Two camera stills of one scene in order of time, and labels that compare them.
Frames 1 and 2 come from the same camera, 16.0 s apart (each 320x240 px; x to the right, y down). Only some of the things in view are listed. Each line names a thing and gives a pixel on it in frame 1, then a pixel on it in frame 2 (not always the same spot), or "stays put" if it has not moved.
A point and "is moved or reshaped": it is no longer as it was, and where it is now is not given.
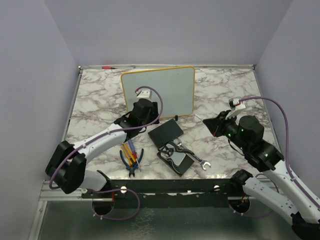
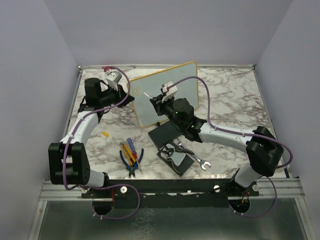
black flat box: (165, 133) stays put
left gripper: (154, 114) -> (121, 94)
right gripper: (215, 125) -> (158, 105)
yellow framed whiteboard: (176, 86) is moved or reshaped
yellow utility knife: (128, 153) stays put
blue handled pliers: (132, 169) stays put
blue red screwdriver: (134, 153) stays put
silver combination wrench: (178, 142) stays put
